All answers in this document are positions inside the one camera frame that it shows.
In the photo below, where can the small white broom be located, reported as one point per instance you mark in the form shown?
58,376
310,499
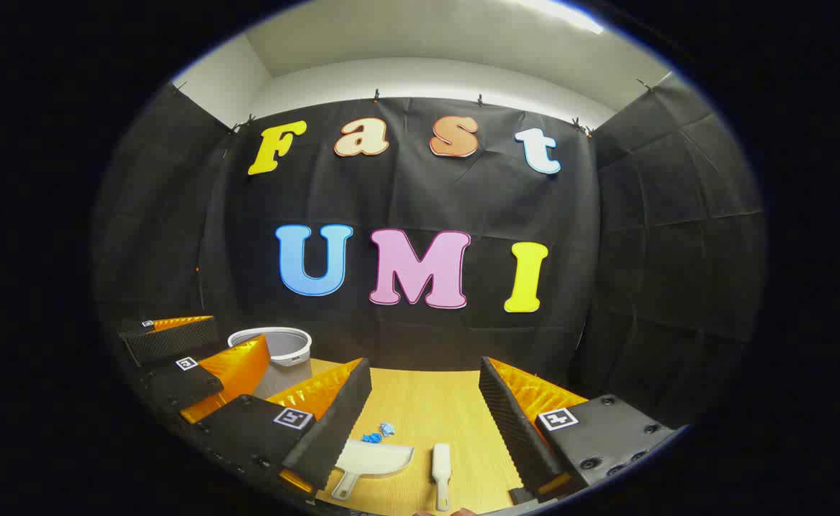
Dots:
441,462

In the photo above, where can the white dustpan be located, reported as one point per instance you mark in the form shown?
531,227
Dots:
380,459

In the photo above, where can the white garbage bin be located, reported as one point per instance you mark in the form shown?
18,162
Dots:
284,342

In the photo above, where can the dark blue paper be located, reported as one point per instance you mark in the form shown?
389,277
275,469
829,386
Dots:
372,438

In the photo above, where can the light blue paper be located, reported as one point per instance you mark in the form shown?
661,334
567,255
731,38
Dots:
388,429

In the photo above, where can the wooden desktop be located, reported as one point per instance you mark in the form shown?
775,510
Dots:
427,401

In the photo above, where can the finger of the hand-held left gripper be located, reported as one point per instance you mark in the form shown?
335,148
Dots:
176,342
176,387

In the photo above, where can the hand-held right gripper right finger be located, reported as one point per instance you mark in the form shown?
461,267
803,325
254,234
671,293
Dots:
513,423

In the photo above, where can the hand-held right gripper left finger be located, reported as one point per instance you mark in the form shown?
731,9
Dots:
334,423

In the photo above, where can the black backdrop cloth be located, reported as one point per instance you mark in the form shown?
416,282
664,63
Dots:
420,193

